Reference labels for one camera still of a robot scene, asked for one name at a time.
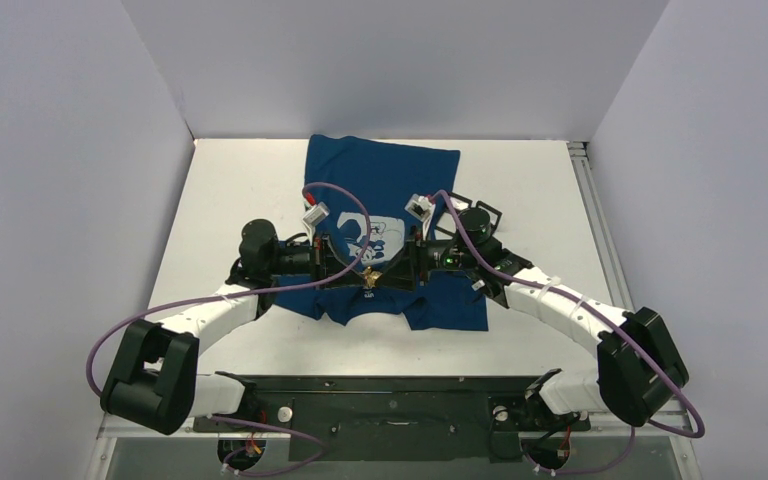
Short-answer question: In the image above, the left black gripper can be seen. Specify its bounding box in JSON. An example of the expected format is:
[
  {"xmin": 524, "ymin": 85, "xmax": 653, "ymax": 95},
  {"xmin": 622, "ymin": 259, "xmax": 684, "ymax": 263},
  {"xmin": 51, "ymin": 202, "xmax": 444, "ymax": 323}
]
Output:
[{"xmin": 267, "ymin": 232, "xmax": 367, "ymax": 290}]

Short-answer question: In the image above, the gold maple leaf brooch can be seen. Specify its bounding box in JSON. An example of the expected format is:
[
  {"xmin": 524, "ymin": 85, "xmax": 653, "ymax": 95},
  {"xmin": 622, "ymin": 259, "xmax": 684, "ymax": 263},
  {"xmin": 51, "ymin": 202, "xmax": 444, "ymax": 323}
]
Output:
[{"xmin": 362, "ymin": 267, "xmax": 383, "ymax": 289}]

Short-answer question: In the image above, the blue cartoon print t-shirt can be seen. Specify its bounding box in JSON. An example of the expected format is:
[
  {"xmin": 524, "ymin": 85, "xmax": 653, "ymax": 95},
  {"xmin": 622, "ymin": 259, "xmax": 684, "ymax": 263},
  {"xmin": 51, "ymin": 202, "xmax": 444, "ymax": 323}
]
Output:
[{"xmin": 275, "ymin": 135, "xmax": 488, "ymax": 331}]

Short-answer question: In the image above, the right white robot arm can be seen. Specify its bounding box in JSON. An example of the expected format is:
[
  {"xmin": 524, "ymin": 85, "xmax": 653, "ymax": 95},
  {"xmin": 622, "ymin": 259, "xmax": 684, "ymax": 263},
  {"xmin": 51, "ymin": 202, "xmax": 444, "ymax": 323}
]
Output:
[{"xmin": 366, "ymin": 202, "xmax": 689, "ymax": 427}]

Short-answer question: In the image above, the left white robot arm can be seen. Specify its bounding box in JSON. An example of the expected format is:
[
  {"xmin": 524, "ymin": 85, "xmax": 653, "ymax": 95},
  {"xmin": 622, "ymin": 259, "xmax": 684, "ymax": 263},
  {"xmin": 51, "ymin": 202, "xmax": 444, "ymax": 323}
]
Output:
[{"xmin": 99, "ymin": 219, "xmax": 360, "ymax": 435}]

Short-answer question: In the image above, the left black display box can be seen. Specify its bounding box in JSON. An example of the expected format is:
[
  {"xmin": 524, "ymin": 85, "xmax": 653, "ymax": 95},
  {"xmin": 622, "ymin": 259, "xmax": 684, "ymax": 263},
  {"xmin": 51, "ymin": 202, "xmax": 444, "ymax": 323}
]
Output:
[{"xmin": 432, "ymin": 192, "xmax": 473, "ymax": 239}]

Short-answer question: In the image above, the black display box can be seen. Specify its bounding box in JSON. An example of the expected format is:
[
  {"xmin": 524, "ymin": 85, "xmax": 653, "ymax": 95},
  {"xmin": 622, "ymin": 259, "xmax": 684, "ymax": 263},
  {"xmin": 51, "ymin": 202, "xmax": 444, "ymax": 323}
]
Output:
[
  {"xmin": 432, "ymin": 192, "xmax": 473, "ymax": 239},
  {"xmin": 475, "ymin": 200, "xmax": 503, "ymax": 234}
]

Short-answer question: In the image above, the right black display box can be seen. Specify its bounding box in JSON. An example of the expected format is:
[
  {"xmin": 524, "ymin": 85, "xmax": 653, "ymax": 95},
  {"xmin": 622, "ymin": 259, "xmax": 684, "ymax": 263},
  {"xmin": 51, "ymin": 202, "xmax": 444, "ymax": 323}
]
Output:
[{"xmin": 475, "ymin": 200, "xmax": 503, "ymax": 234}]

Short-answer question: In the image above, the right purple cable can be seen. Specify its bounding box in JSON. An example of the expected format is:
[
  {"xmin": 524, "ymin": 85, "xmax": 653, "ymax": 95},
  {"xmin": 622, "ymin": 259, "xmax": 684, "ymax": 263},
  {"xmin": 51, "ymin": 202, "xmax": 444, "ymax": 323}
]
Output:
[{"xmin": 427, "ymin": 190, "xmax": 706, "ymax": 477}]

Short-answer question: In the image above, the purple cable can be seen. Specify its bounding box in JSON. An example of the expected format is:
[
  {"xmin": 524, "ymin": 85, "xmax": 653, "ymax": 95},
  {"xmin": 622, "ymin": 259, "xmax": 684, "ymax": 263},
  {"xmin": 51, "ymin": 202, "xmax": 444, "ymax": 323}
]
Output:
[
  {"xmin": 85, "ymin": 182, "xmax": 373, "ymax": 478},
  {"xmin": 427, "ymin": 190, "xmax": 706, "ymax": 477}
]

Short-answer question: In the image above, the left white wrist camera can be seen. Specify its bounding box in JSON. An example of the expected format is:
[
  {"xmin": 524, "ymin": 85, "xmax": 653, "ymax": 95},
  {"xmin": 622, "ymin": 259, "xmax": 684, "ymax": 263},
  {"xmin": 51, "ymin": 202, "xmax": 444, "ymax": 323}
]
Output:
[{"xmin": 302, "ymin": 202, "xmax": 330, "ymax": 234}]

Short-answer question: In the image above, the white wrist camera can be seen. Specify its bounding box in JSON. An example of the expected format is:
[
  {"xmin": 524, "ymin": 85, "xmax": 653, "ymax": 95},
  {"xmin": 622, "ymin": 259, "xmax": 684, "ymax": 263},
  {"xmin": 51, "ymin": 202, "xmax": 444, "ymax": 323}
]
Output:
[
  {"xmin": 405, "ymin": 194, "xmax": 436, "ymax": 238},
  {"xmin": 302, "ymin": 202, "xmax": 330, "ymax": 234}
]

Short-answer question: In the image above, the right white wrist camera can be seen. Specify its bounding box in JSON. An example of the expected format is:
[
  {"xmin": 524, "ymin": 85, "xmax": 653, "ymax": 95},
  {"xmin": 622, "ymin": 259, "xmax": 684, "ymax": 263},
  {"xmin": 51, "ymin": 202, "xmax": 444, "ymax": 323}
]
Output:
[{"xmin": 405, "ymin": 194, "xmax": 436, "ymax": 238}]

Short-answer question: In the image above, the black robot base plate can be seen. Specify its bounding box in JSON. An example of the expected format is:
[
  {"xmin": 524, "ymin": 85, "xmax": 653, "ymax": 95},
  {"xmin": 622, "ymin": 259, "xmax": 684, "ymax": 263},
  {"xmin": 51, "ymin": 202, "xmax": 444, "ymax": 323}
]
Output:
[{"xmin": 184, "ymin": 376, "xmax": 606, "ymax": 472}]

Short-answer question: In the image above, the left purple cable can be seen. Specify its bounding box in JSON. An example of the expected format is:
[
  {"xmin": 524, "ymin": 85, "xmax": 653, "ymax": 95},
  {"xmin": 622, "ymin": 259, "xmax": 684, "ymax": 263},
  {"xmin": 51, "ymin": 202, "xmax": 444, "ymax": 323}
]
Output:
[{"xmin": 85, "ymin": 182, "xmax": 373, "ymax": 478}]

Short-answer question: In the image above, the aluminium frame rail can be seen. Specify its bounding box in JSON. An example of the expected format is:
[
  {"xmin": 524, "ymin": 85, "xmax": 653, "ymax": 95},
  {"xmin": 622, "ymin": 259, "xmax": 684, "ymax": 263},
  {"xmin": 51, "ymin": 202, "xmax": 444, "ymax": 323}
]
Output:
[{"xmin": 567, "ymin": 141, "xmax": 636, "ymax": 311}]

